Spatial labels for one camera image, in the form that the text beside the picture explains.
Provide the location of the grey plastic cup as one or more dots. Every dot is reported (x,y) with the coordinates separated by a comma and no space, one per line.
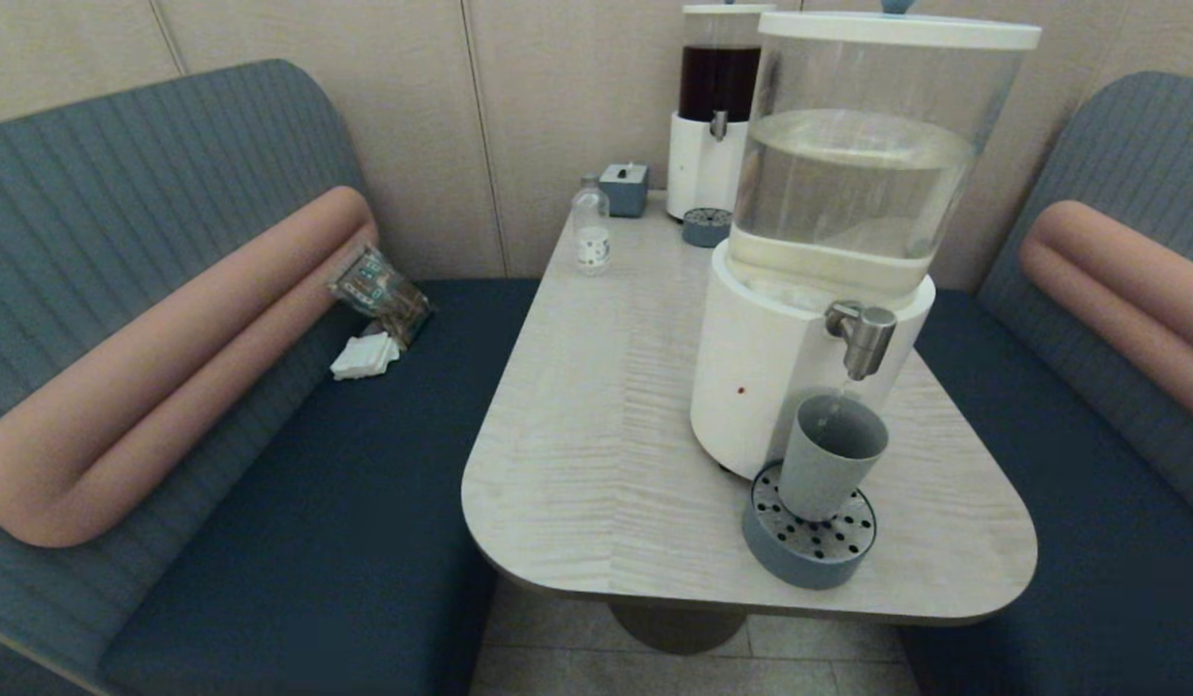
(829,454)

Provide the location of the large metal dispenser tap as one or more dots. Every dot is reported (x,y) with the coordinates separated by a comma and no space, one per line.
(865,338)

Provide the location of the clear plastic bottle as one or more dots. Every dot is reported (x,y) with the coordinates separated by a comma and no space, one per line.
(591,232)

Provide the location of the small blue tissue box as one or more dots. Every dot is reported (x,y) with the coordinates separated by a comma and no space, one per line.
(624,189)

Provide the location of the small grey drip tray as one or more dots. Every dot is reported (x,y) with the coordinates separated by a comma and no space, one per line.
(706,227)

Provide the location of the green snack packet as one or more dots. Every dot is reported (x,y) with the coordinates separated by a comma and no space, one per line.
(379,290)

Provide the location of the white napkin stack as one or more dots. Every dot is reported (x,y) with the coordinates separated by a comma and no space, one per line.
(364,356)

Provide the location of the small metal dispenser tap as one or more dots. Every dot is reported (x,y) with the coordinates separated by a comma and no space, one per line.
(719,124)

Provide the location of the small dark liquid dispenser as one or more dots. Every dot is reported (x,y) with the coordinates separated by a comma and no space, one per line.
(717,77)

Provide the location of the grey perforated drip tray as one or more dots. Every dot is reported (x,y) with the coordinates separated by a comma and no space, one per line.
(809,561)

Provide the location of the large clear water dispenser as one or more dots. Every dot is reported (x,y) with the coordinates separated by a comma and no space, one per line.
(848,174)

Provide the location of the blue ribbed sofa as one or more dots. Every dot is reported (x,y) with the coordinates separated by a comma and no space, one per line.
(1119,541)
(268,532)

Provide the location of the pink bolster cushion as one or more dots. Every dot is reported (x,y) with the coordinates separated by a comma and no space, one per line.
(171,367)
(1119,280)

